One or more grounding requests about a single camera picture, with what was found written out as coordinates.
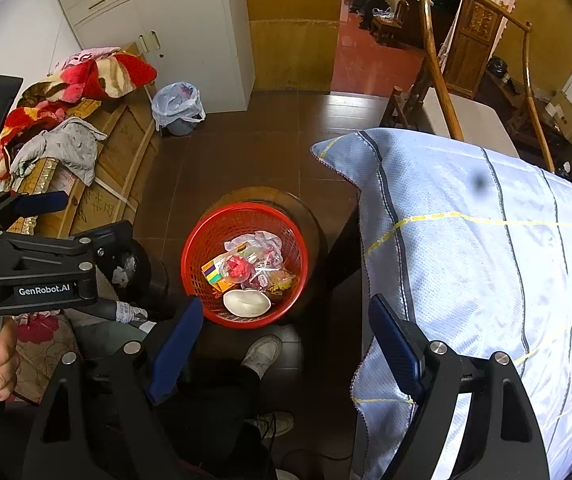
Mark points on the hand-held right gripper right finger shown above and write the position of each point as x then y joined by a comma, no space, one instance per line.
395,350

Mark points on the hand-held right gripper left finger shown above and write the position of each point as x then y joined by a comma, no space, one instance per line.
176,355

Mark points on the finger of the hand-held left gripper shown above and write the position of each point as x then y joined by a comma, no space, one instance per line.
41,202
111,235

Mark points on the white paper cup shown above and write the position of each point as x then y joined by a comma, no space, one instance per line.
246,302

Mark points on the red plastic basket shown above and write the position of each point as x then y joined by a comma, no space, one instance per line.
201,240

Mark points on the orange snack box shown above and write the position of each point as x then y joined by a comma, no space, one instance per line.
213,272

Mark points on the red foil wrapper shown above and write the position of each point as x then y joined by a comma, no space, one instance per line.
238,265

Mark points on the yellow candy wrapper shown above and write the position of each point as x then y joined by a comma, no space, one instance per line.
280,283

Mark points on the clear plastic bag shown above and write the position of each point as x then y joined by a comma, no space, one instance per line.
266,245

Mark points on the black bag lined bin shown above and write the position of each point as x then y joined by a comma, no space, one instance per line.
141,270

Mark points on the grey cloth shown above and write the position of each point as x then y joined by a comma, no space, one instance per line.
71,145

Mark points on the floral cushion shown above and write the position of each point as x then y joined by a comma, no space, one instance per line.
46,340

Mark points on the person's dark trousers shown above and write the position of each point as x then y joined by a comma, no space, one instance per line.
216,410

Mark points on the white sneaker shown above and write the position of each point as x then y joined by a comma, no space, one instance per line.
273,422
263,352

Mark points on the blue striped tablecloth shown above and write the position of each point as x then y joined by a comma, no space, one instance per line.
465,285

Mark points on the grey bin with plastic liner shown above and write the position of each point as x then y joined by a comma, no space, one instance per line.
178,105

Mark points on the round wooden stool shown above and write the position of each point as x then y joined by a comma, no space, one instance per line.
311,230

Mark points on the red floral blanket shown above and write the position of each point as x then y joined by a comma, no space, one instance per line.
116,72

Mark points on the pink cloth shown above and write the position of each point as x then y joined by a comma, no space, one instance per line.
91,55

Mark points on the white cabinet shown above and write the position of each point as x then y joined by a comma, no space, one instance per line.
191,35

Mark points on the wooden armchair with cushion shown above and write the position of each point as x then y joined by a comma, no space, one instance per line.
470,115

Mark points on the cardboard boxes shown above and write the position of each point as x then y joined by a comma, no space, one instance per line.
565,115

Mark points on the carved wooden panel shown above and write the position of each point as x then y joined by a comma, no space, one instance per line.
470,45

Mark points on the small wooden chair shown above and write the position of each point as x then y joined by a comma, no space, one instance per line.
388,25

